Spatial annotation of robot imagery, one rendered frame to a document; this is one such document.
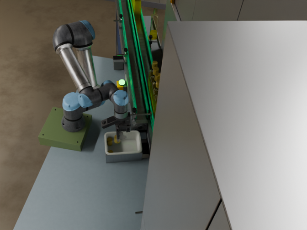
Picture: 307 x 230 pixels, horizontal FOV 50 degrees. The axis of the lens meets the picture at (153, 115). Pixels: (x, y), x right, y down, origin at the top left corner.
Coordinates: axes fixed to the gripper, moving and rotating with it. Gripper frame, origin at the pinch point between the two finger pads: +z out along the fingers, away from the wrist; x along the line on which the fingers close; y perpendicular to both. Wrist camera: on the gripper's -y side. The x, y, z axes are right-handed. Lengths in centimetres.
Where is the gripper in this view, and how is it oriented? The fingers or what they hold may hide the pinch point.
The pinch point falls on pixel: (117, 137)
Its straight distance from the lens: 195.0
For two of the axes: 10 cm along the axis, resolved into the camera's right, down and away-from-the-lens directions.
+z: -0.8, 6.8, 7.3
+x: -1.5, -7.3, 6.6
